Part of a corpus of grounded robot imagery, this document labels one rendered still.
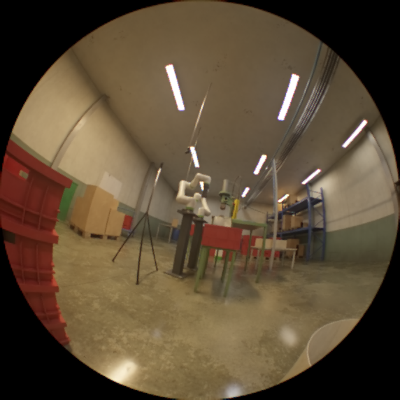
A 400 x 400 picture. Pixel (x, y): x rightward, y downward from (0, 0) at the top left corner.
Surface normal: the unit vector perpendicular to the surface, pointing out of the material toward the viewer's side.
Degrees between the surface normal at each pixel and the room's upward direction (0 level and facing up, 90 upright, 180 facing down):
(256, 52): 180
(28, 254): 90
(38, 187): 90
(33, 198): 90
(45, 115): 90
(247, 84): 180
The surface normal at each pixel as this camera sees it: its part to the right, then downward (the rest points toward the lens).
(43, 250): 0.96, 0.10
